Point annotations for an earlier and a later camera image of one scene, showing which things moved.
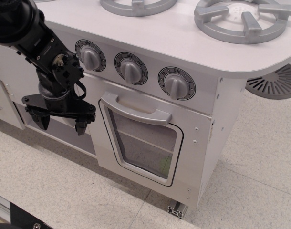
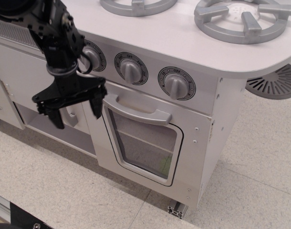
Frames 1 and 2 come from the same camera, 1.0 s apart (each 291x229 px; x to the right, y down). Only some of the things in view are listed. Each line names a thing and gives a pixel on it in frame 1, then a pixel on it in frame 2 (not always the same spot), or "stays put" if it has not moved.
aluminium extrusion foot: x=177 y=208 stays put
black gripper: x=83 y=112 to x=68 y=89
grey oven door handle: x=110 y=100 stays put
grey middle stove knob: x=131 y=68 stays put
